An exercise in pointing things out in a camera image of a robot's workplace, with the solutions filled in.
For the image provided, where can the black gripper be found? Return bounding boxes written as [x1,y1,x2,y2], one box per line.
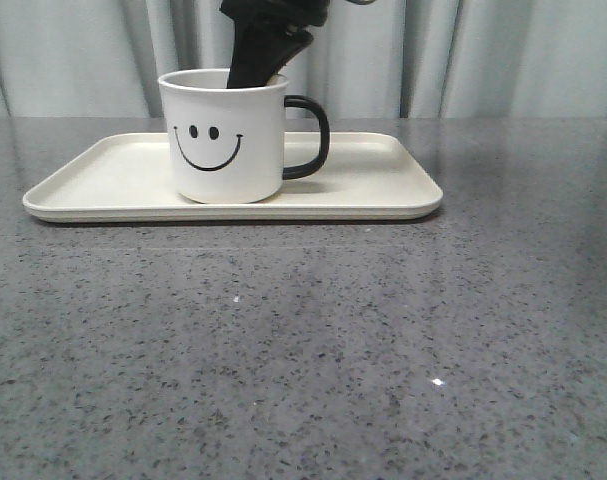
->
[219,0,329,89]

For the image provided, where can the white smiley mug black handle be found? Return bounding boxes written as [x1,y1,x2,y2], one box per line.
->
[158,69,330,204]

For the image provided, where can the cream rectangular plastic tray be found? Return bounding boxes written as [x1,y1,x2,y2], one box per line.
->
[23,132,443,223]

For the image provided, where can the pale green curtain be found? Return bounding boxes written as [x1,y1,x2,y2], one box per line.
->
[0,1,607,119]

